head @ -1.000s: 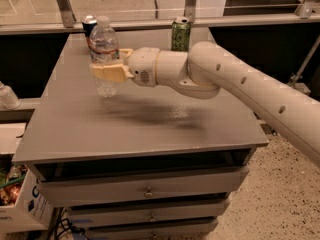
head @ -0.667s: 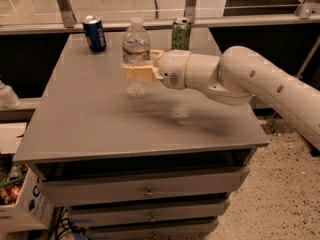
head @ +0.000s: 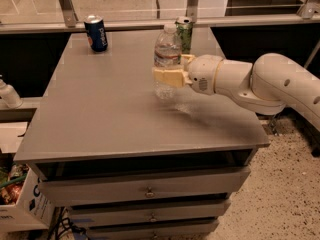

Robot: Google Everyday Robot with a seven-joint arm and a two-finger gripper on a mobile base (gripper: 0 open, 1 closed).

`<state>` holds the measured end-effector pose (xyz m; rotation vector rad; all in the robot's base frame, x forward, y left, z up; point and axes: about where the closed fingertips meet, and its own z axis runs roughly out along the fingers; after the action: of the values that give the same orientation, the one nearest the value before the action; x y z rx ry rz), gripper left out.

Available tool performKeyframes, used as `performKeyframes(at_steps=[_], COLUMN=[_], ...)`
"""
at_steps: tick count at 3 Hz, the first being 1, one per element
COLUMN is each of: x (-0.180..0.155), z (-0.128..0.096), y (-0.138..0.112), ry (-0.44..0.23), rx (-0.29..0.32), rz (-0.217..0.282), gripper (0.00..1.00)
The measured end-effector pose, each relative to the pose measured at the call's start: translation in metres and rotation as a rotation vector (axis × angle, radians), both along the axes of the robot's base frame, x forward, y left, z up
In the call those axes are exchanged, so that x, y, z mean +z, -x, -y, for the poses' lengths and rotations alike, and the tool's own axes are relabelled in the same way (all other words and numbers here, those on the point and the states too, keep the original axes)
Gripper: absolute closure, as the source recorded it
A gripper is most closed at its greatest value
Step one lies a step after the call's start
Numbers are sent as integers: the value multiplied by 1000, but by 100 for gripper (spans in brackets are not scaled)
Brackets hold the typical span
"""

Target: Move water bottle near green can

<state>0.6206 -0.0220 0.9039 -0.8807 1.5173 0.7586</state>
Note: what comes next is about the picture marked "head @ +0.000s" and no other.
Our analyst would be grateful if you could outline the white cardboard box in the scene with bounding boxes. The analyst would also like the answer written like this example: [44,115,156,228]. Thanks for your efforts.
[0,170,55,233]

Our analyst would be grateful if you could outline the black floor cable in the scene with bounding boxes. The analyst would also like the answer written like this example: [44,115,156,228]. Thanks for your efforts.
[48,207,89,240]

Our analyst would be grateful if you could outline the metal window frame rail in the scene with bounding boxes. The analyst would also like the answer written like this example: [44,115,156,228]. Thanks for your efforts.
[0,0,320,34]

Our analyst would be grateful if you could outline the clear plastic water bottle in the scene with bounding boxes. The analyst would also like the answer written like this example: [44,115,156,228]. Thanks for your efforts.
[154,23,182,100]

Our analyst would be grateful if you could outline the bottom grey drawer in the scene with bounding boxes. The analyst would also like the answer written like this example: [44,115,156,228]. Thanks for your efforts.
[87,218,218,240]

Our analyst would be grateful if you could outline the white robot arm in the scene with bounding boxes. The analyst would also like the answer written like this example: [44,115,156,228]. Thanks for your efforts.
[152,53,320,130]

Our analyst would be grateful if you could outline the green soda can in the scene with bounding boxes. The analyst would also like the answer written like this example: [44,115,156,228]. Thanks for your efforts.
[175,17,193,54]

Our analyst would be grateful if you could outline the middle grey drawer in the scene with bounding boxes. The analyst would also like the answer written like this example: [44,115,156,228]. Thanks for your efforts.
[70,198,230,227]

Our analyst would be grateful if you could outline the white spray bottle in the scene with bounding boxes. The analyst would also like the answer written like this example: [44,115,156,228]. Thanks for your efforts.
[0,76,23,108]

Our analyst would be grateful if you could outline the blue Pepsi can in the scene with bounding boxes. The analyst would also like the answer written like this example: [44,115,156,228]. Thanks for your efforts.
[84,15,108,52]

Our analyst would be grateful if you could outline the grey drawer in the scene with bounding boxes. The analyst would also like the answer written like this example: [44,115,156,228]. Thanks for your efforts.
[39,166,250,207]
[70,198,230,227]
[87,218,218,240]

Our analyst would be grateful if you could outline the top grey drawer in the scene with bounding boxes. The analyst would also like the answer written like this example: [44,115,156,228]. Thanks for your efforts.
[39,166,250,207]

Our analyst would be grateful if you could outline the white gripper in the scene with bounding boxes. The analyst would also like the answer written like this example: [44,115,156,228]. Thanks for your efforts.
[152,54,223,95]

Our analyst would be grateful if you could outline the grey drawer cabinet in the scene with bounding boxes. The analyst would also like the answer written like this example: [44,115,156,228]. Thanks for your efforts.
[13,27,271,240]

